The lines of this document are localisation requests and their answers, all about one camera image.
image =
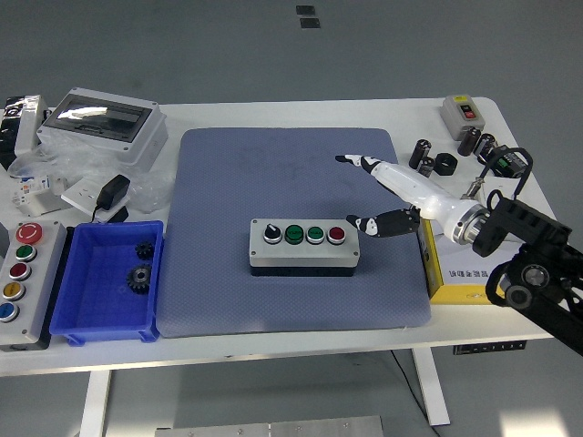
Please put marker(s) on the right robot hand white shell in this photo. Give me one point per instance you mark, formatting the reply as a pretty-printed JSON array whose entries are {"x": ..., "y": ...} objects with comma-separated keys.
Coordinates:
[{"x": 410, "y": 186}]

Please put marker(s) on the grey four-button control box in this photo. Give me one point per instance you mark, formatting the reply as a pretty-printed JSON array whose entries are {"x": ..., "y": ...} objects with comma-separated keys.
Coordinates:
[{"x": 273, "y": 255}]

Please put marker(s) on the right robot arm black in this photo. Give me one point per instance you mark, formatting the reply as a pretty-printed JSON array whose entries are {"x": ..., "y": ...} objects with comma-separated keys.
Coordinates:
[{"x": 537, "y": 236}]

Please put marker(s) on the grey five-button control box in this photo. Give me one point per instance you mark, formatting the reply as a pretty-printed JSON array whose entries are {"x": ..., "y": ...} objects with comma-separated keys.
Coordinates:
[{"x": 41, "y": 291}]

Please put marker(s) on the black cylindrical capacitor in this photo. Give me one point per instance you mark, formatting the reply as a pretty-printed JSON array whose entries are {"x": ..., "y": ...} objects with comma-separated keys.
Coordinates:
[
  {"x": 485, "y": 145},
  {"x": 427, "y": 165},
  {"x": 469, "y": 142},
  {"x": 420, "y": 154}
]

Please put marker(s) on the black hex nut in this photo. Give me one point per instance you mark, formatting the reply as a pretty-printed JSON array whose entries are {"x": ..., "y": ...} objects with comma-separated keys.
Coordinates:
[{"x": 438, "y": 165}]

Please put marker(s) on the yellow and white cardboard box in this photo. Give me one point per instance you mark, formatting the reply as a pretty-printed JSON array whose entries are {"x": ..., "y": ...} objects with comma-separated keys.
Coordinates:
[{"x": 455, "y": 259}]

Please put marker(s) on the black module green display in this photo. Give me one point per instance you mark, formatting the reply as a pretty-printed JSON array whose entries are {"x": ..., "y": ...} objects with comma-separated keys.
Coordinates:
[{"x": 503, "y": 161}]

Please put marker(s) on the blue-grey table mat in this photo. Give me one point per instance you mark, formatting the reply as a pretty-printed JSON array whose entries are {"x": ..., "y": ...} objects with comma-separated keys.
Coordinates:
[{"x": 228, "y": 182}]

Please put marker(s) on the dark floor socket plate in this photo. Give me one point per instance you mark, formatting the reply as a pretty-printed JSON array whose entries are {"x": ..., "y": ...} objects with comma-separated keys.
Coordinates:
[
  {"x": 309, "y": 23},
  {"x": 305, "y": 10}
]

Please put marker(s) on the white table leg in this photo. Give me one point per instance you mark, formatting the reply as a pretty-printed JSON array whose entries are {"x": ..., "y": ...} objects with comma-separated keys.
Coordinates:
[
  {"x": 432, "y": 396},
  {"x": 95, "y": 405}
]

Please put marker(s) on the clear plastic bag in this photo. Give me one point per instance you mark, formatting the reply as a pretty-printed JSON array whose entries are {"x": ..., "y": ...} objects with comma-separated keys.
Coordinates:
[{"x": 150, "y": 191}]

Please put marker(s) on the small black bevel gear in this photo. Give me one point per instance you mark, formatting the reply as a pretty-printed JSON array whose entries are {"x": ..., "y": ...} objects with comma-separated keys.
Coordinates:
[{"x": 144, "y": 250}]

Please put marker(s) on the grey distribution box clear lid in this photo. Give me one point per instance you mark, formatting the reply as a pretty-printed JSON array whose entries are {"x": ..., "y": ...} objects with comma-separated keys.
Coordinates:
[{"x": 136, "y": 150}]

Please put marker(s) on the silver metal plate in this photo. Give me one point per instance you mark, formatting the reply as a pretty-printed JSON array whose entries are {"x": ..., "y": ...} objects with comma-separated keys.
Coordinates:
[{"x": 273, "y": 429}]

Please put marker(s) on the large black bevel gear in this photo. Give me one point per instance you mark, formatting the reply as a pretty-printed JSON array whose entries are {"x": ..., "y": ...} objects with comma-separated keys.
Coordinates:
[{"x": 140, "y": 277}]

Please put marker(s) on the black power adapter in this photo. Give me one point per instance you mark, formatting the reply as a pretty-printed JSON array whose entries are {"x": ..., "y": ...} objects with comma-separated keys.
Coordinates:
[{"x": 114, "y": 189}]

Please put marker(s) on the blue plastic bin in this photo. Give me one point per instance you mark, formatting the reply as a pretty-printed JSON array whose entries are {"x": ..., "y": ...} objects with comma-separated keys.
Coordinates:
[{"x": 82, "y": 318}]

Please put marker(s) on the white circuit breaker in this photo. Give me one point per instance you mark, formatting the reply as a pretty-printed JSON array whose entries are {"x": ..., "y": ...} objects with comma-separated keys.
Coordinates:
[{"x": 36, "y": 200}]

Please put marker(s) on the white rectangular box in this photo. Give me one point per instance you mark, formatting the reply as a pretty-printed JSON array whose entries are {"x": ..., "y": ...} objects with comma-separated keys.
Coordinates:
[{"x": 29, "y": 127}]

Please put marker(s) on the black shiny packet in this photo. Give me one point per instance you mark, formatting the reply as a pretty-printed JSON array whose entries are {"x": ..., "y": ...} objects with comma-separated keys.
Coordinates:
[{"x": 8, "y": 132}]

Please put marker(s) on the grey two-button switch box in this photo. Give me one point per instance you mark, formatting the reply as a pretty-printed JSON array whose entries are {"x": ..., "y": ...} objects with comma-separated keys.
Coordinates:
[{"x": 455, "y": 118}]

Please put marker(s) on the white wall switch plate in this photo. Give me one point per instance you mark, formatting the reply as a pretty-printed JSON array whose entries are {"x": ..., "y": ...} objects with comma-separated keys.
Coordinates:
[{"x": 505, "y": 190}]

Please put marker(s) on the white wall socket plate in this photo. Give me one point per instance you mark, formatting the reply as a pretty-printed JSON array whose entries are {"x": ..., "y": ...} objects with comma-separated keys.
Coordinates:
[{"x": 79, "y": 193}]

